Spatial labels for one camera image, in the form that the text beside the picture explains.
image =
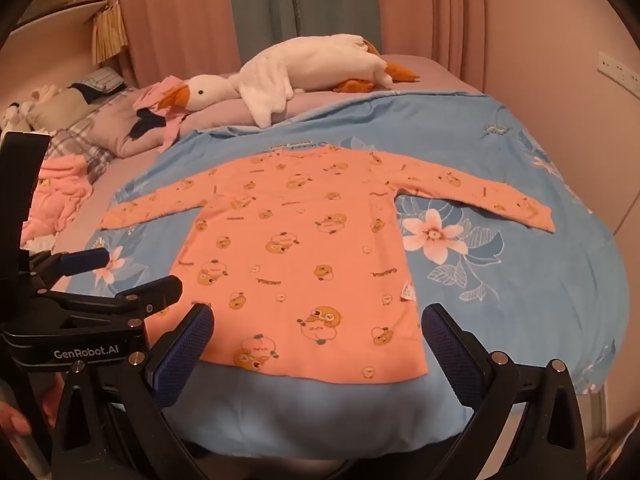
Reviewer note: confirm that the white goose plush toy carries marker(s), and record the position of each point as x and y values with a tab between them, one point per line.
310	67

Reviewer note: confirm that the yellow hanging tassel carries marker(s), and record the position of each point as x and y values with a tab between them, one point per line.
110	35

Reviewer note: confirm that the blue striped cloth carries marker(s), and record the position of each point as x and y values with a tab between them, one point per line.
102	80

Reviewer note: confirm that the dark blue cloth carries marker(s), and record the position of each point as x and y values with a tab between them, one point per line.
145	122

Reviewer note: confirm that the orange printed long-sleeve shirt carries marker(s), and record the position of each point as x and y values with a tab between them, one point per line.
300	260

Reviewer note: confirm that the blue floral blanket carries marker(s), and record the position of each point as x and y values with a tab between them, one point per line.
500	270

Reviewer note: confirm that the lilac pillow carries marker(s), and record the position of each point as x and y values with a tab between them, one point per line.
215	112

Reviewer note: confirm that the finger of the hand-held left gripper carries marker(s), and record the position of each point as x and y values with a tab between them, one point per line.
150	292
85	260

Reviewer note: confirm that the small cream plush toys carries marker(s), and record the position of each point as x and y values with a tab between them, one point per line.
20	110

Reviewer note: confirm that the plaid pillow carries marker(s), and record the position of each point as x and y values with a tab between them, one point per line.
82	145

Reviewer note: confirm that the white wall socket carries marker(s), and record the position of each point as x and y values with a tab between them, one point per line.
620	72

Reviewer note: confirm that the grey green curtain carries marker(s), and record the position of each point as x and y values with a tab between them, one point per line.
320	0

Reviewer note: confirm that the pile of pink clothes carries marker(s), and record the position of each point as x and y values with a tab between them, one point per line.
55	195

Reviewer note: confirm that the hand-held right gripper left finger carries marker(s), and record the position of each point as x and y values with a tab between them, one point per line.
186	352

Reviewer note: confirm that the pink curtain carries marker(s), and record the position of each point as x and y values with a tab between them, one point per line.
180	15
440	15

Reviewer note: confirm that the person's left hand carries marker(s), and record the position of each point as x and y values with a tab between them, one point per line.
12	417

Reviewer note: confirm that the grey beige pillow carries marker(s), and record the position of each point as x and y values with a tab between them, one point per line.
55	110

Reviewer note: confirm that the navy cloth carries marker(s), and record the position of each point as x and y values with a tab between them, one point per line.
87	94

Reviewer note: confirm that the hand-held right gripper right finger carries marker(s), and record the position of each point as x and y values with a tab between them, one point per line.
450	352

